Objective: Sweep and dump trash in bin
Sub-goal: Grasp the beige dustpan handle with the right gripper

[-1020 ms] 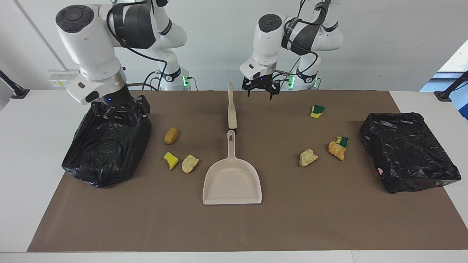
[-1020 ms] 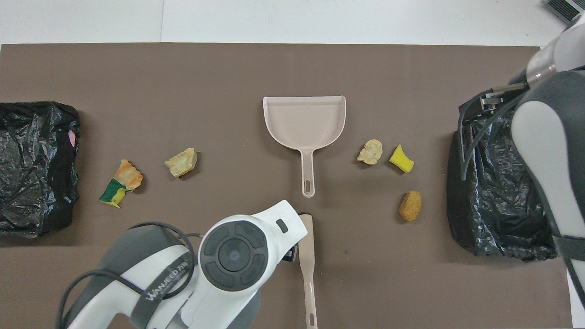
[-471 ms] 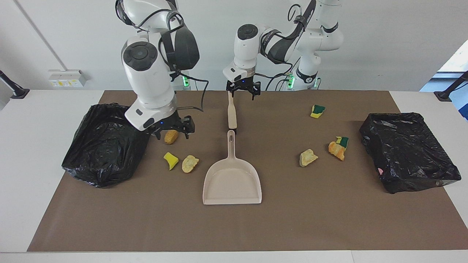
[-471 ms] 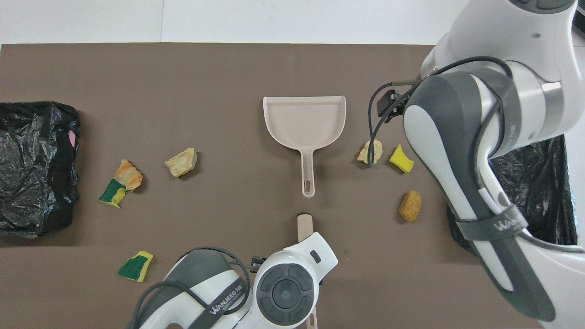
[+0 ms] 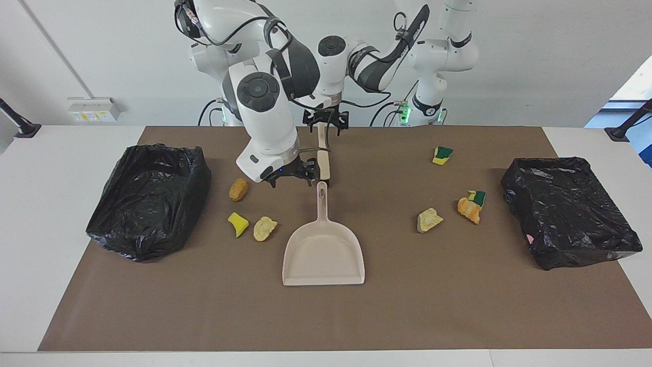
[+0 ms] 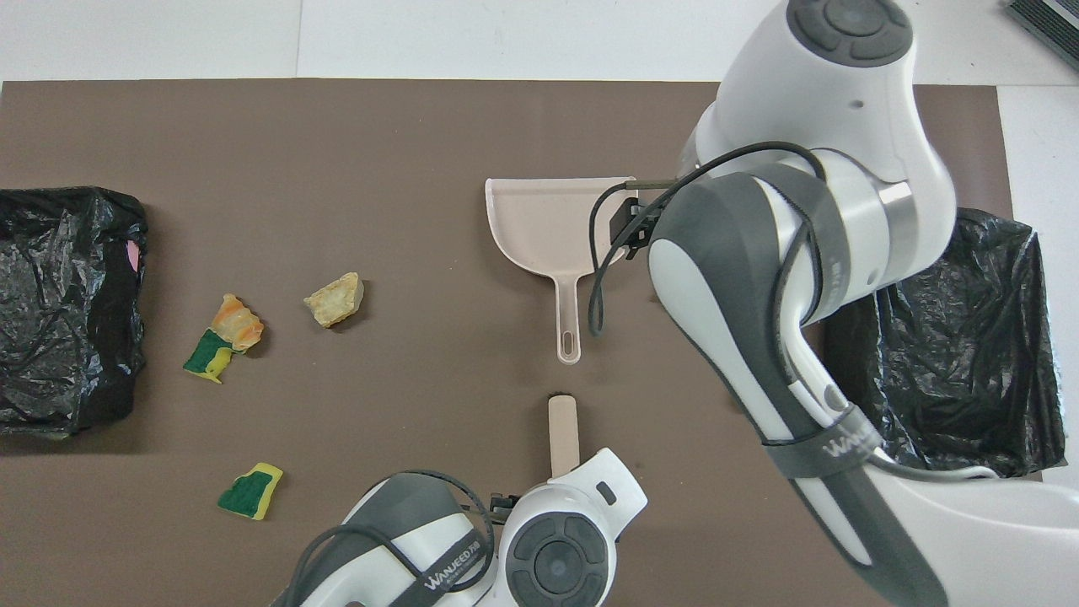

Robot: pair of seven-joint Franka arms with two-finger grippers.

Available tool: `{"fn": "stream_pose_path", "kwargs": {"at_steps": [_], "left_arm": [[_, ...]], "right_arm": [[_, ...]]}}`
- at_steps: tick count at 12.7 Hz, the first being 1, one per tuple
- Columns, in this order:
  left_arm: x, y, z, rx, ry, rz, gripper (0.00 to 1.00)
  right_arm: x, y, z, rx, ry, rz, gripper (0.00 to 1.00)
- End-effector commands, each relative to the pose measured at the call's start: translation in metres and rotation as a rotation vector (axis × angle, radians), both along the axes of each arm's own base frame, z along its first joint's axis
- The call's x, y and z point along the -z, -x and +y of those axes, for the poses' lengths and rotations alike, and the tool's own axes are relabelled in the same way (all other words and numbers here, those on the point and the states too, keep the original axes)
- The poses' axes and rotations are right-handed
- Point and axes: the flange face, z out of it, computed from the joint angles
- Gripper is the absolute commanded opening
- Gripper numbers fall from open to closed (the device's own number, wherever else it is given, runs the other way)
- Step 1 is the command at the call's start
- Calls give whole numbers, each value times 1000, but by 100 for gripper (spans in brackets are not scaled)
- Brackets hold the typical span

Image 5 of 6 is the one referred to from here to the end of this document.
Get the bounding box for beige brush black bristles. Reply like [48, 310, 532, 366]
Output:
[316, 124, 332, 188]

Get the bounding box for beige plastic dustpan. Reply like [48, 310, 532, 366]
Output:
[282, 181, 366, 286]

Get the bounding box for large beige sponge chunk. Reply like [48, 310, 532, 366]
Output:
[417, 207, 444, 233]

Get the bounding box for black bag lined bin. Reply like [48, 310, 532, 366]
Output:
[86, 144, 212, 263]
[501, 156, 643, 271]

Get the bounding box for plain yellow sponge piece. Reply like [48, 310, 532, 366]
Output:
[227, 212, 250, 239]

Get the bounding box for brown table mat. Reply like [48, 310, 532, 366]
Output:
[38, 126, 652, 352]

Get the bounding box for black clamp stand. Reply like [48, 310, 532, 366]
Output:
[605, 99, 652, 142]
[0, 98, 41, 139]

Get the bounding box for black left base cable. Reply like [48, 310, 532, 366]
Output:
[369, 101, 405, 127]

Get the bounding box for black base cable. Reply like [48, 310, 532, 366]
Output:
[369, 101, 405, 127]
[198, 98, 225, 126]

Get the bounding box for left arm gripper cable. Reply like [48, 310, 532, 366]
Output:
[344, 10, 408, 110]

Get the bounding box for arm gripper cable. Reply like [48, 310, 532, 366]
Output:
[344, 10, 408, 110]
[173, 0, 337, 153]

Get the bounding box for black right base cable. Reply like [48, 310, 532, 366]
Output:
[198, 98, 225, 126]

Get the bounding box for right arm gripper cable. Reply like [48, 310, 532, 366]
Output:
[173, 0, 337, 153]

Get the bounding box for white wall outlet box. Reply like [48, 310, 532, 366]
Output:
[67, 97, 120, 123]

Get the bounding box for white wall cable conduit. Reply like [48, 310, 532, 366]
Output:
[19, 0, 96, 100]

